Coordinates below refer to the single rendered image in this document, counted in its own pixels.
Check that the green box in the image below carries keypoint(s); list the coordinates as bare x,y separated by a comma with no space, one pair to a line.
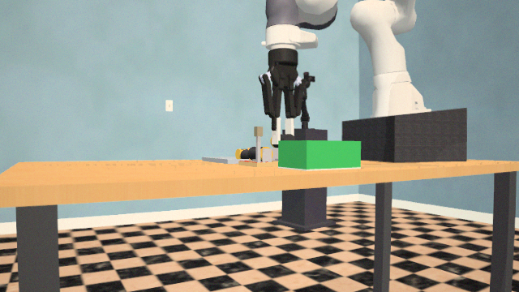
309,155

